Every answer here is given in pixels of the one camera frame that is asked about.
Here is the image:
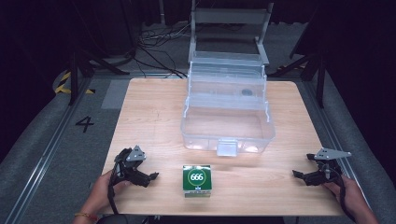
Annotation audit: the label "bundle of black floor cables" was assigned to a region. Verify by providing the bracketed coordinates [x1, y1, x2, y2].
[134, 21, 195, 79]

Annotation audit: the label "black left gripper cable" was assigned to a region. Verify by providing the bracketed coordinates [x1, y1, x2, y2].
[106, 162, 121, 217]

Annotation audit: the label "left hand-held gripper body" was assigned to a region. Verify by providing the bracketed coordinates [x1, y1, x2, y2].
[111, 145, 148, 187]

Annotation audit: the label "black stand legs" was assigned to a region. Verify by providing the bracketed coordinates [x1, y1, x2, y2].
[267, 52, 329, 110]
[68, 49, 131, 106]

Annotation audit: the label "red and gold bracelet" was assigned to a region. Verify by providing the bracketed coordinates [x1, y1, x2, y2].
[74, 212, 99, 222]

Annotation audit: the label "person's right hand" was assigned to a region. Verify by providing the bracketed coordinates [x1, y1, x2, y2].
[322, 175, 368, 217]

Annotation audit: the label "green square box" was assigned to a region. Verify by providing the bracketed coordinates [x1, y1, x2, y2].
[181, 164, 213, 199]

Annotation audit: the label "yellow and black hazard tape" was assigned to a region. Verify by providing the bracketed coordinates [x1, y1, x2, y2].
[54, 70, 96, 95]

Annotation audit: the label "grey metal stand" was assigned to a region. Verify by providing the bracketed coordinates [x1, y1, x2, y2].
[188, 0, 275, 67]

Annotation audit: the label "person's left hand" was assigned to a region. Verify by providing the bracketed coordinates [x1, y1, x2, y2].
[81, 170, 133, 217]

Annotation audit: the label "metal floor rail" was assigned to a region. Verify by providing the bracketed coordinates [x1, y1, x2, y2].
[4, 77, 92, 224]
[303, 78, 373, 208]

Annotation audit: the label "clear plastic storage box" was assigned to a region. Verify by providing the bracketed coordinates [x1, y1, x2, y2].
[180, 50, 276, 158]

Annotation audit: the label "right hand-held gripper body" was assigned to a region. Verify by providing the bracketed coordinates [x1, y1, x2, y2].
[306, 147, 353, 187]

